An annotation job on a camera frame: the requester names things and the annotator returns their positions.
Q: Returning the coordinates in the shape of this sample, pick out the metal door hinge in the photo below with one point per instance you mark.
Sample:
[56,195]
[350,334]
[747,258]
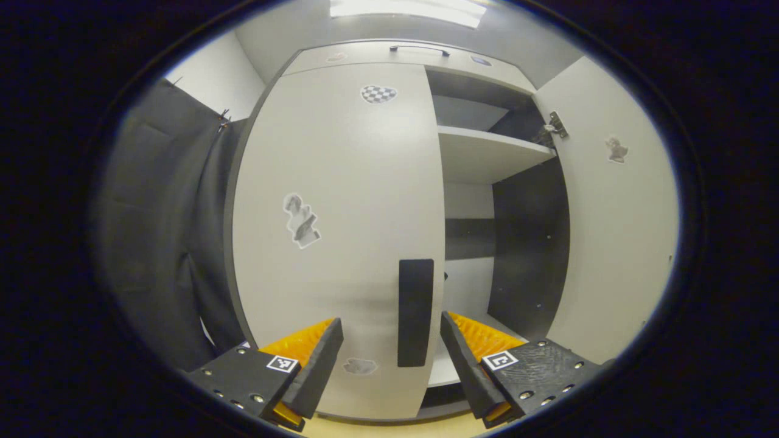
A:
[557,125]

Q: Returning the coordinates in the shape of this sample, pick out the grey cabinet drawer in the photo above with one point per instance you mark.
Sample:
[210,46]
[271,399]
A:
[365,55]

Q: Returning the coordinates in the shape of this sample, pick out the grey double-door shoe cabinet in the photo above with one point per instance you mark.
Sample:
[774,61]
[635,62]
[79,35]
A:
[529,243]

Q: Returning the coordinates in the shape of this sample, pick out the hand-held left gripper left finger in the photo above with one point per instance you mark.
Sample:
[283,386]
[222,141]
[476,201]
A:
[316,371]

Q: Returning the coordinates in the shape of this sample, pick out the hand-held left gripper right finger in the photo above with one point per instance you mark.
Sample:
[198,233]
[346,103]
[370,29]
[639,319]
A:
[465,365]

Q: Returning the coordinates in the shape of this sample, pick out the grey shoe cabinet door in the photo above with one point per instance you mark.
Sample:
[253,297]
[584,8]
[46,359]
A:
[341,182]
[614,243]

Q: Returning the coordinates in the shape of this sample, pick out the large ceiling light panel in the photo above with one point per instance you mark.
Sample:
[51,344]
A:
[408,9]

